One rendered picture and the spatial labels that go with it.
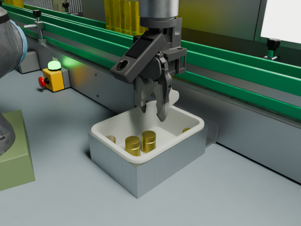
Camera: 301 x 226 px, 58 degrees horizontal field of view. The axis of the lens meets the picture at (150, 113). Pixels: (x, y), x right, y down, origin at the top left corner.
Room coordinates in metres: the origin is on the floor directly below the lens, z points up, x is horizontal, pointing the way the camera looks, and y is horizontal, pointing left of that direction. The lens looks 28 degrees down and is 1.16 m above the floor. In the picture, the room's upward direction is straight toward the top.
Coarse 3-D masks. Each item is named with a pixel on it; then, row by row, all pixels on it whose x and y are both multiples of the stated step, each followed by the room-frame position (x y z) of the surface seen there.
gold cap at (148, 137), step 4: (144, 132) 0.54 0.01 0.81; (148, 132) 0.54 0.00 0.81; (152, 132) 0.54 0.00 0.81; (144, 136) 0.52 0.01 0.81; (148, 136) 0.52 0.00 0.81; (152, 136) 0.52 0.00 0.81; (144, 140) 0.52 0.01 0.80; (148, 140) 0.51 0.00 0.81; (152, 140) 0.51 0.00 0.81; (144, 144) 0.52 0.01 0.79; (148, 144) 0.51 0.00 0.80; (152, 144) 0.51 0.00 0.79; (144, 148) 0.52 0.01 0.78; (148, 148) 0.51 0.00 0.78; (152, 148) 0.51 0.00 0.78; (144, 152) 0.51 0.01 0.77
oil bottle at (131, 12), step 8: (128, 0) 0.88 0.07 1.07; (136, 0) 0.86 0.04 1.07; (128, 8) 0.88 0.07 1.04; (136, 8) 0.86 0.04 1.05; (128, 16) 0.88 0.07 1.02; (136, 16) 0.86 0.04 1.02; (128, 24) 0.88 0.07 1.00; (136, 24) 0.86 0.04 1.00; (128, 32) 0.88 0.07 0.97; (136, 32) 0.86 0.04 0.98
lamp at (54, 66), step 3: (48, 63) 0.94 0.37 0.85; (51, 63) 0.93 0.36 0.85; (54, 63) 0.93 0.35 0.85; (57, 63) 0.94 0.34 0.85; (48, 66) 0.93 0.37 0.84; (51, 66) 0.93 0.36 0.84; (54, 66) 0.93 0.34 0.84; (57, 66) 0.93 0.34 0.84; (60, 66) 0.95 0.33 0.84; (48, 69) 0.94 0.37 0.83; (51, 69) 0.93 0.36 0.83; (54, 69) 0.93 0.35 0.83; (57, 69) 0.93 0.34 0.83; (60, 69) 0.94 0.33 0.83
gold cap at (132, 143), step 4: (132, 136) 0.52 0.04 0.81; (136, 136) 0.52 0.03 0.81; (128, 140) 0.50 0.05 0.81; (132, 140) 0.50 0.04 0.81; (136, 140) 0.50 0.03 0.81; (128, 144) 0.49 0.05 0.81; (132, 144) 0.49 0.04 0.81; (136, 144) 0.49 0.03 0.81; (128, 148) 0.49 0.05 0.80; (132, 148) 0.49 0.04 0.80; (136, 148) 0.49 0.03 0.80; (128, 152) 0.49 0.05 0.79; (132, 152) 0.49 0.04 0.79; (136, 152) 0.49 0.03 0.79; (140, 152) 0.51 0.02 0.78
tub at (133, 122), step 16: (128, 112) 0.59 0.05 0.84; (176, 112) 0.60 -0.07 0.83; (96, 128) 0.51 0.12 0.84; (112, 128) 0.55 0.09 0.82; (128, 128) 0.58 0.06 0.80; (144, 128) 0.61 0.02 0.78; (160, 128) 0.62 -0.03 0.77; (176, 128) 0.59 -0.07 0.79; (192, 128) 0.51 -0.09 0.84; (112, 144) 0.45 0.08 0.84; (160, 144) 0.55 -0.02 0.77; (128, 160) 0.40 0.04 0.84; (144, 160) 0.40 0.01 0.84
